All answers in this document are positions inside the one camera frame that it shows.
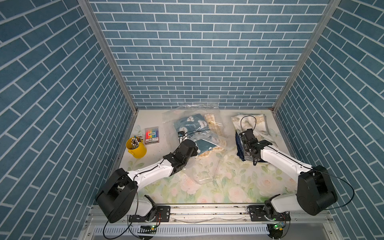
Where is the navy blue star blanket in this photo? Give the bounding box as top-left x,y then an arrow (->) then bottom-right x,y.
234,131 -> 268,163

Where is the white bear print blanket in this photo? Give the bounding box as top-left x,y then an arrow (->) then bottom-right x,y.
231,114 -> 277,147

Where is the teal happy bear blanket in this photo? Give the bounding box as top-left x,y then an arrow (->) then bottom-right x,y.
173,114 -> 220,146

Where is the clear plastic vacuum bag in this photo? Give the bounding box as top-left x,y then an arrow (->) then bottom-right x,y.
162,103 -> 232,185

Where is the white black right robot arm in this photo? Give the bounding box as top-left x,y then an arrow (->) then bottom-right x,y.
236,129 -> 338,222

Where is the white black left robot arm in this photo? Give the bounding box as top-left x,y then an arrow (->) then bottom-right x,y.
95,140 -> 198,223

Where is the orange checked blanket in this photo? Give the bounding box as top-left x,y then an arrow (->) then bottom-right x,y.
195,113 -> 227,159

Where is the highlighter pen pack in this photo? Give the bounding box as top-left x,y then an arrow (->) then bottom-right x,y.
145,127 -> 160,145

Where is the yellow pen cup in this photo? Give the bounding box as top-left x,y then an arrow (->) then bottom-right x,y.
126,136 -> 147,159

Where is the pencils bundle in cup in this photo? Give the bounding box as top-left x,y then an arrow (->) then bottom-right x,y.
130,136 -> 142,150

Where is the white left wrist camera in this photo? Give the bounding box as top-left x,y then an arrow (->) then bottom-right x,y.
178,131 -> 186,143

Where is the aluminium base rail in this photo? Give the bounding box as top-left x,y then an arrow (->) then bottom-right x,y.
79,204 -> 342,240

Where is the aluminium corner post left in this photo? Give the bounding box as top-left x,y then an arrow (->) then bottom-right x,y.
78,0 -> 138,115

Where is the aluminium corner post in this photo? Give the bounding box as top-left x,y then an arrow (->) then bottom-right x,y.
272,0 -> 341,116
78,0 -> 138,115

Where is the aluminium corner post right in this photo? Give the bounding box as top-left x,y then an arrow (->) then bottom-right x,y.
272,0 -> 341,116

